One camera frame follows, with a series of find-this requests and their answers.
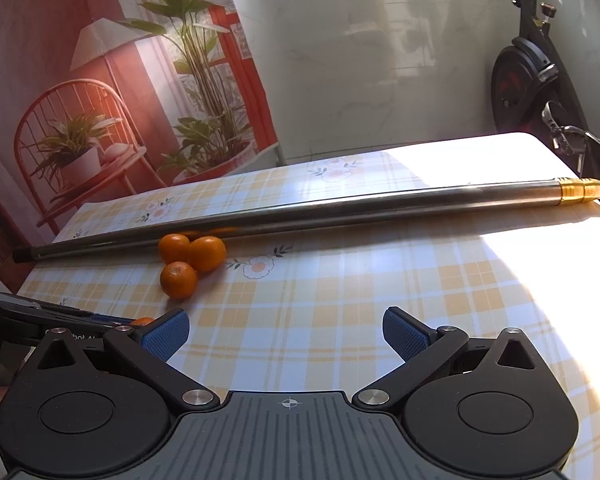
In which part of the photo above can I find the orange mandarin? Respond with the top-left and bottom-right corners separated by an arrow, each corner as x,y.
130,316 -> 154,327
160,261 -> 198,300
187,236 -> 227,273
158,233 -> 190,264

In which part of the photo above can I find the plaid floral tablecloth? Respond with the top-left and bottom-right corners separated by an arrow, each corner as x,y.
16,133 -> 600,479

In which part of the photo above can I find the steel telescopic pole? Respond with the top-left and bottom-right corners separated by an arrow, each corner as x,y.
12,178 -> 600,263

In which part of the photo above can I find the backdrop stand metal leg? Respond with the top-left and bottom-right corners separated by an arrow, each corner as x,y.
275,143 -> 287,166

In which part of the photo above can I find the printed room backdrop cloth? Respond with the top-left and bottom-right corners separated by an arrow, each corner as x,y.
0,0 -> 278,290

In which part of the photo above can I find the black exercise bike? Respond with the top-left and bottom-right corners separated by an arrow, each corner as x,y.
491,0 -> 600,179

